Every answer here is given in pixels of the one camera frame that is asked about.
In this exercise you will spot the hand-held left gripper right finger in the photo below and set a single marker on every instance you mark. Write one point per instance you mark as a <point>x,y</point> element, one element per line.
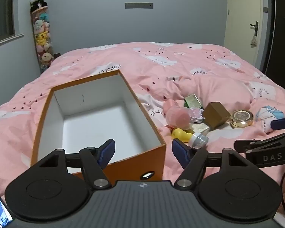
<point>180,151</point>

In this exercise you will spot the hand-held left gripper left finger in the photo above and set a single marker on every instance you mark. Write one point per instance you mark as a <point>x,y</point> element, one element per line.
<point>108,150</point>

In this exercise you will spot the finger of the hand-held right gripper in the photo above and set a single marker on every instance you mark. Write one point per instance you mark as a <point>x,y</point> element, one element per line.
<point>263,150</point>
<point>281,124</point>

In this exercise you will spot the white blue printed packet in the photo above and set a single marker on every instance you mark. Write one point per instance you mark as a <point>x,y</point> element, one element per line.
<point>267,116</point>

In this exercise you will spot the yellow bottle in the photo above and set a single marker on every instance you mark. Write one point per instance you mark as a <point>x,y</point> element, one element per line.
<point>180,135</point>

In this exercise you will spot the small grey jar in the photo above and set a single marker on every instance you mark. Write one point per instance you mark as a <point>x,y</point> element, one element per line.
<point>199,139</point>

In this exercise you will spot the small orange object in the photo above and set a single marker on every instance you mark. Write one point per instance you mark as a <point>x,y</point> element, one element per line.
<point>169,126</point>

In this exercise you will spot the white labelled box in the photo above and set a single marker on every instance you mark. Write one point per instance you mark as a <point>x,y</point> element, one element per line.
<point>201,128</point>

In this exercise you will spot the pink jar with clear lid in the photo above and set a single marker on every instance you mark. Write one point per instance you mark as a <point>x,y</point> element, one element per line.
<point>178,118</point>

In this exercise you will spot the orange cardboard box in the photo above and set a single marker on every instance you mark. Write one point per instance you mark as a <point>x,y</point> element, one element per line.
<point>97,118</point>

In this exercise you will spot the gold round tin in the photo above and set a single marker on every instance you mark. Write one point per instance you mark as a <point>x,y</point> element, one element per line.
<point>241,118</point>

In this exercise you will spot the small tin with pink label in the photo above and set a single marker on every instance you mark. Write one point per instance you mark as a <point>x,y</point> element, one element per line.
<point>196,113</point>

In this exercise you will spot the gold cardboard box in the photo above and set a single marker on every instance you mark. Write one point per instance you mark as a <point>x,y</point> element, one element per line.
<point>216,115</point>

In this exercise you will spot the green spray bottle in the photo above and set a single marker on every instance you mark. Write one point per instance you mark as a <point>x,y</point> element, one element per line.
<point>192,101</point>

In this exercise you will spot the small hanging pouch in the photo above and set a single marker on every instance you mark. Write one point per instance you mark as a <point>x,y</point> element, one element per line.
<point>253,41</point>

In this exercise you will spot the pink printed blanket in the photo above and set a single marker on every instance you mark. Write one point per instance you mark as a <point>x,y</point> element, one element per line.
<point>156,59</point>

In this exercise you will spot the dark bedside cabinet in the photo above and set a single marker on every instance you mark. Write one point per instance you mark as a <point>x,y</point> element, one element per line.
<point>57,55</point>

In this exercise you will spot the cream door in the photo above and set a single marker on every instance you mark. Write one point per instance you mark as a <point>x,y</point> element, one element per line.
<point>242,16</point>

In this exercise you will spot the clear tube of plush toys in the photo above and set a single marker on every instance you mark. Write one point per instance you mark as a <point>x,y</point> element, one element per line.
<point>43,38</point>

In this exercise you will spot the grey wall socket panel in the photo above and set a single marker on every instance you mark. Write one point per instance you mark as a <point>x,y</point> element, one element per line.
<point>139,5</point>

